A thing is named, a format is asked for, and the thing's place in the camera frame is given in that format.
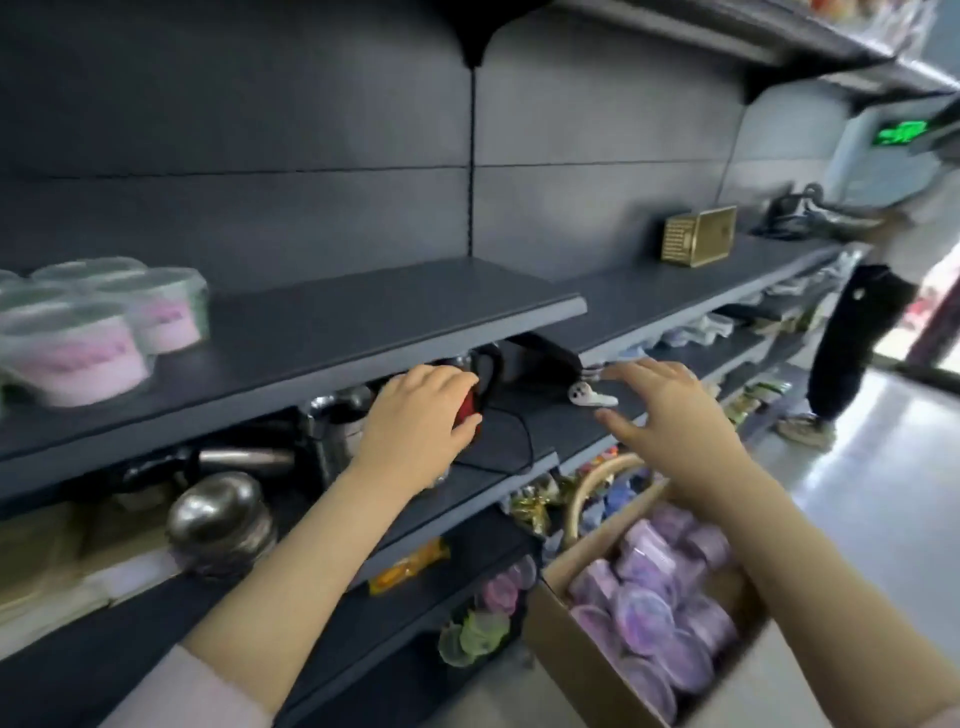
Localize person's left hand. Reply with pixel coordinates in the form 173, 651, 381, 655
351, 364, 483, 501

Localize person's right hand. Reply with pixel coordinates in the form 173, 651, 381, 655
595, 357, 745, 497

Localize red and black mug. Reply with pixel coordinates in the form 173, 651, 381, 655
435, 342, 505, 444

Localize person's right forearm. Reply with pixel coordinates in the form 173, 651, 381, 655
671, 442, 960, 728

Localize person's left forearm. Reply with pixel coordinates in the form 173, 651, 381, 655
180, 450, 423, 717

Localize wicker basket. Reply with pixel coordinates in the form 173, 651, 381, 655
561, 452, 651, 550

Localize gold foil ornament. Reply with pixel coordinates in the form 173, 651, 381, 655
508, 478, 565, 537

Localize steel kettle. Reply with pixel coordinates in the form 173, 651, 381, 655
306, 385, 378, 485

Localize white packaged goods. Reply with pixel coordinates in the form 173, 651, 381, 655
660, 312, 742, 351

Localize orange snack packet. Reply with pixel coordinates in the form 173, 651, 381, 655
366, 538, 453, 598

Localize dark grey shelf unit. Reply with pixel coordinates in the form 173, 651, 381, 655
0, 0, 960, 728

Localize pink jelly cup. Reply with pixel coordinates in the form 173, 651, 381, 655
481, 564, 538, 618

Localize pile of purple lidded containers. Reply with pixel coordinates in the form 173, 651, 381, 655
567, 501, 745, 723

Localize gold box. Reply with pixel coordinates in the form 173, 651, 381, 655
660, 205, 738, 269

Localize green jelly cup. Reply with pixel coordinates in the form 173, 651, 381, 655
438, 609, 514, 670

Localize steel flask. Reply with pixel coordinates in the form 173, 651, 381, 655
196, 447, 298, 479

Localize cardboard box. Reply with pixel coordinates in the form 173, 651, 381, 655
522, 478, 775, 728

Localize round silver metal pot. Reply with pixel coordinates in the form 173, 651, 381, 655
165, 470, 277, 580

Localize black bag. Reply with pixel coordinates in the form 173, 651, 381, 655
748, 183, 829, 243

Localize pink lidded cup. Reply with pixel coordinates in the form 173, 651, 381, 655
96, 267, 212, 356
0, 298, 155, 409
30, 256, 149, 292

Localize pink sleeve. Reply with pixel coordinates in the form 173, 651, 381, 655
96, 643, 273, 728

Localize green exit sign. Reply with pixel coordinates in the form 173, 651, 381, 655
869, 118, 932, 149

